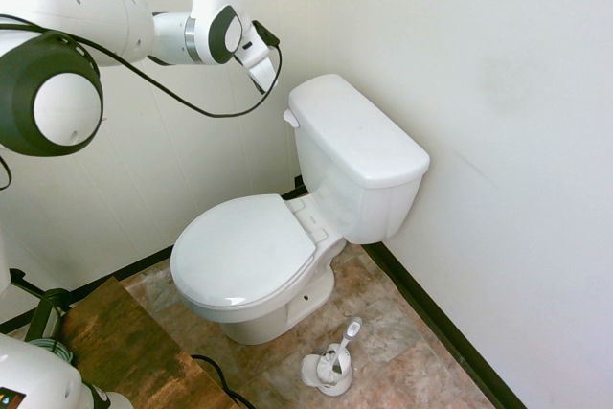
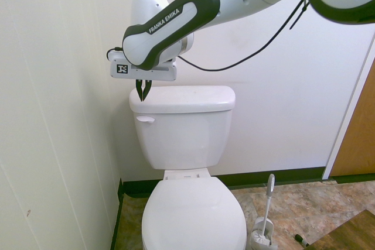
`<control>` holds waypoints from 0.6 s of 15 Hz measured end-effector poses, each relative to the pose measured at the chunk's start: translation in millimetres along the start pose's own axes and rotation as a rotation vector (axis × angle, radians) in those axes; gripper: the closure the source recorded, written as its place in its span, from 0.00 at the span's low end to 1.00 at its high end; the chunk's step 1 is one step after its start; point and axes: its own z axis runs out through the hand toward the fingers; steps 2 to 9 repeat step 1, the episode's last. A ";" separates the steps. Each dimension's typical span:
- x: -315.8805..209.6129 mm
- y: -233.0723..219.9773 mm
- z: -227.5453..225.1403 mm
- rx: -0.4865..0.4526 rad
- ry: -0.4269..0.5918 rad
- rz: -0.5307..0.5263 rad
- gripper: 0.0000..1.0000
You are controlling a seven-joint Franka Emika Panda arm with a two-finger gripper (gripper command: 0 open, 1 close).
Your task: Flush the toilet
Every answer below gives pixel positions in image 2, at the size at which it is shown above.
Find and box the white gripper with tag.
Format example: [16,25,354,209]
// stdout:
[110,60,178,103]

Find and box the white flush lever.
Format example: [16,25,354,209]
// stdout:
[135,115,155,125]

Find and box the white toilet tank lid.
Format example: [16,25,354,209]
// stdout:
[128,85,237,115]

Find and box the white ceramic toilet body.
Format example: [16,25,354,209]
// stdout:
[134,106,248,250]

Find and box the white toilet seat lid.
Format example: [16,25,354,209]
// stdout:
[141,169,247,250]

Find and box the white toilet brush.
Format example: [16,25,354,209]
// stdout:
[251,173,277,246]

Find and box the white toilet brush holder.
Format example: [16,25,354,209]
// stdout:
[248,217,279,250]

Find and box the short black baseboard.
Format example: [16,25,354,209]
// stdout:
[108,177,125,250]

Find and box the long black baseboard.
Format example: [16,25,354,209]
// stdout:
[121,166,327,197]

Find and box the small black cylindrical object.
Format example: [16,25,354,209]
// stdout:
[294,233,310,247]

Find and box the brown wooden door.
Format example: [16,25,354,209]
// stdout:
[330,56,375,178]

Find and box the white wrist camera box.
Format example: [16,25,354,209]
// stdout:
[106,47,126,64]

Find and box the thin black camera cable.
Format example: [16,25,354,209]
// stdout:
[105,0,309,73]

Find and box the white door frame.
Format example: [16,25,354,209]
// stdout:
[323,30,375,181]

